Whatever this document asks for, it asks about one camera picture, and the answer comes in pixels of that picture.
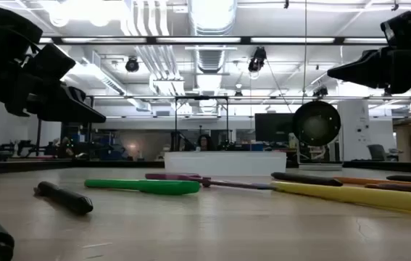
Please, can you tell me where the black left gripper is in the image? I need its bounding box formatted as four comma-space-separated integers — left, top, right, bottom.
0, 50, 107, 124

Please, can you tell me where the short black marker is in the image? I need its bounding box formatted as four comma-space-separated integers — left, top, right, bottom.
33, 181, 94, 215

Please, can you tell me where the orange pencil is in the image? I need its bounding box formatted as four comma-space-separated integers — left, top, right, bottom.
333, 176, 411, 189

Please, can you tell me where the green highlighter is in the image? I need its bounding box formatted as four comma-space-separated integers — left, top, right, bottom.
84, 178, 202, 196

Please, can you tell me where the purple pen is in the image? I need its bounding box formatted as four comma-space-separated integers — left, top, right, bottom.
145, 172, 277, 191

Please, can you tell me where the brown pen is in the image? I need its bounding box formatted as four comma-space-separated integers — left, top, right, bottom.
364, 182, 411, 196

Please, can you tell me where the black pen white print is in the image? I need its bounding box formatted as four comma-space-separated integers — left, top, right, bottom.
270, 172, 344, 187

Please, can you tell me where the yellow marker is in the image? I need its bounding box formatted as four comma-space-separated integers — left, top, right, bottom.
270, 181, 411, 215

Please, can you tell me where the clear plastic supply box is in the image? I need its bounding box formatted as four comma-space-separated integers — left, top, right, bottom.
164, 151, 288, 178

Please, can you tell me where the grey office chair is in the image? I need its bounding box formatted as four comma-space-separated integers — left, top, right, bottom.
366, 144, 390, 162

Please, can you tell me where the black monitor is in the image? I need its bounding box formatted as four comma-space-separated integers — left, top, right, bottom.
254, 112, 295, 144

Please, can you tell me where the person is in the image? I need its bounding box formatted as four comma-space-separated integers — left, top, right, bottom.
195, 133, 216, 152

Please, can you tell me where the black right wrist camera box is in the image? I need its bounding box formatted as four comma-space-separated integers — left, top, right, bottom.
380, 10, 411, 49

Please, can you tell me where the black table edge rail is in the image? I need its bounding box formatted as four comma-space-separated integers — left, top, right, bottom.
0, 158, 411, 176

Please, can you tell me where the black overhead frame beam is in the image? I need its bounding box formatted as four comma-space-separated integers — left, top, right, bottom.
39, 35, 389, 46

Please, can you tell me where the silver ceiling air duct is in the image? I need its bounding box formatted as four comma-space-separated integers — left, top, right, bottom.
186, 0, 238, 73

